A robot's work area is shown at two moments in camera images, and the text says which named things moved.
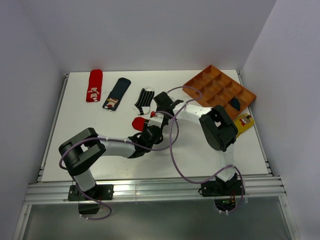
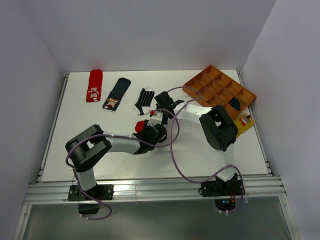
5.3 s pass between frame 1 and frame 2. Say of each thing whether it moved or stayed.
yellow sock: stayed
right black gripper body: stayed
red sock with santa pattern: moved
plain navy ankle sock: stayed
